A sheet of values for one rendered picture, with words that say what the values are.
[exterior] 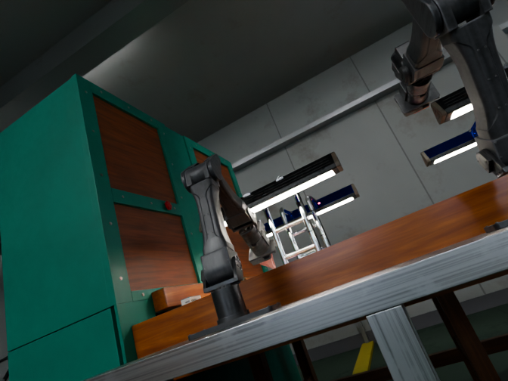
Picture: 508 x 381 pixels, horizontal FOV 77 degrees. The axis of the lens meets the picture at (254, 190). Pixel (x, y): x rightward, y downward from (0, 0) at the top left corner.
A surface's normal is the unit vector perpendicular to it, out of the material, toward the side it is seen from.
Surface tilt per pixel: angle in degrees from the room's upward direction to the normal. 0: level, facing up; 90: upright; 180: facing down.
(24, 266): 90
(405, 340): 90
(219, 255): 80
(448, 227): 90
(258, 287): 90
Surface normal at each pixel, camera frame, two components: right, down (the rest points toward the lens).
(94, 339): -0.41, -0.19
